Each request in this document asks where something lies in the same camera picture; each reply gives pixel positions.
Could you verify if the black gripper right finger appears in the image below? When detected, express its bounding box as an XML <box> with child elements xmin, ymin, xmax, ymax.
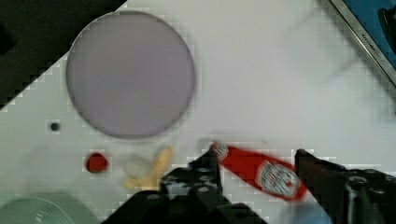
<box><xmin>294</xmin><ymin>149</ymin><xmax>396</xmax><ymax>224</ymax></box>

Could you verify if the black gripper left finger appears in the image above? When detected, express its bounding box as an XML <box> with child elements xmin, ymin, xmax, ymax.
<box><xmin>160</xmin><ymin>143</ymin><xmax>224</xmax><ymax>200</ymax></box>

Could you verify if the silver toaster oven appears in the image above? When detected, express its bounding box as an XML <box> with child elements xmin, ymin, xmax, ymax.
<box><xmin>327</xmin><ymin>0</ymin><xmax>396</xmax><ymax>86</ymax></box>

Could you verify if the red ketchup bottle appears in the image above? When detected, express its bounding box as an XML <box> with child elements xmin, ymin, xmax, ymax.
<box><xmin>210</xmin><ymin>143</ymin><xmax>307</xmax><ymax>202</ymax></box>

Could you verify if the small red strawberry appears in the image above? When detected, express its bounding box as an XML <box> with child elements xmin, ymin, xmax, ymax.
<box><xmin>85</xmin><ymin>152</ymin><xmax>108</xmax><ymax>173</ymax></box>

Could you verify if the round lilac plate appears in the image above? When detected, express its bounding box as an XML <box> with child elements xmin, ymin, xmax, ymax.
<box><xmin>65</xmin><ymin>11</ymin><xmax>196</xmax><ymax>139</ymax></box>

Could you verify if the green perforated colander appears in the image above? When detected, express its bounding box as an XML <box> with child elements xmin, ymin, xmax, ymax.
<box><xmin>1</xmin><ymin>193</ymin><xmax>100</xmax><ymax>224</ymax></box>

